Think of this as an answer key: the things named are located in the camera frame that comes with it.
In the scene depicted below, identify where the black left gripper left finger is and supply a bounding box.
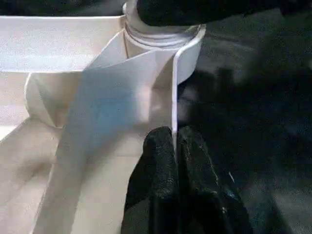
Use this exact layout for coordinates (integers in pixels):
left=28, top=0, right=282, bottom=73
left=122, top=126, right=182, bottom=234

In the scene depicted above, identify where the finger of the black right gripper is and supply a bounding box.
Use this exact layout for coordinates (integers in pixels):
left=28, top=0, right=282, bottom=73
left=136, top=0, right=288, bottom=28

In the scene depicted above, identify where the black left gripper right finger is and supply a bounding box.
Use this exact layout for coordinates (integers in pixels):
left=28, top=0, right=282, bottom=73
left=175, top=125, right=254, bottom=234

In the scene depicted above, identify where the white plastic table leg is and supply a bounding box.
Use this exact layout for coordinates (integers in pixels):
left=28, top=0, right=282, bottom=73
left=121, top=0, right=203, bottom=48

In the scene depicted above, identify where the white plastic table top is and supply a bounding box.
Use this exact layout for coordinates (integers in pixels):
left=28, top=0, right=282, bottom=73
left=0, top=14, right=207, bottom=234

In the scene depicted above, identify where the black plastic mat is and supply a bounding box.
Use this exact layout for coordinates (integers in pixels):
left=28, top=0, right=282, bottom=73
left=0, top=0, right=312, bottom=234

